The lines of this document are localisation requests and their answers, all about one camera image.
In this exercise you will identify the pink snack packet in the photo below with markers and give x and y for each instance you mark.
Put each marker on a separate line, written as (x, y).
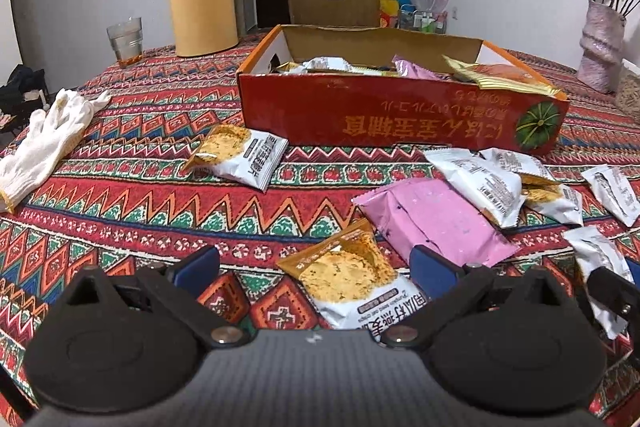
(417, 67)
(440, 217)

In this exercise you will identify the white oat crisp packet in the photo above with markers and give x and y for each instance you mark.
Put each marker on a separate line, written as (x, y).
(480, 184)
(595, 252)
(615, 192)
(240, 154)
(555, 202)
(327, 64)
(345, 279)

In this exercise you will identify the dark clothes heap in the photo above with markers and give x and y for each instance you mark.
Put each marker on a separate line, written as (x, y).
(20, 87)

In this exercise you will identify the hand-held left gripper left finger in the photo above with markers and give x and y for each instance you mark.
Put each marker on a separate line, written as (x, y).
(196, 266)

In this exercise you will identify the clear seed jar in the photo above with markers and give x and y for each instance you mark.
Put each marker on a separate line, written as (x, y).
(629, 92)

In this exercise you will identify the white cotton glove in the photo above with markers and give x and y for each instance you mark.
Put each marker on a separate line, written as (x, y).
(45, 142)

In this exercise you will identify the clear drinking glass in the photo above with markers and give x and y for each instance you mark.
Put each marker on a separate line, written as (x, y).
(125, 42)

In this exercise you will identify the striped yellow orange snack packet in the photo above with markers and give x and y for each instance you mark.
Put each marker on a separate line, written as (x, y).
(505, 77)

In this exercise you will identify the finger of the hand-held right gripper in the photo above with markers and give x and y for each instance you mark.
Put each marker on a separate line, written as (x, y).
(620, 304)

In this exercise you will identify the blue and yellow bags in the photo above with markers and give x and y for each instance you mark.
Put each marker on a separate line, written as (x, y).
(392, 2)

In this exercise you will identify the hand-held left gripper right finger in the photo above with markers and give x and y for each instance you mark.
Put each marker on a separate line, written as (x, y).
(431, 269)

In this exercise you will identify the pink ribbed vase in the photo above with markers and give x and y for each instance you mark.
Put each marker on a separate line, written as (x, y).
(600, 47)

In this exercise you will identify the red cardboard box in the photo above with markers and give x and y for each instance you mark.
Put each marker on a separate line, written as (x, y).
(400, 117)

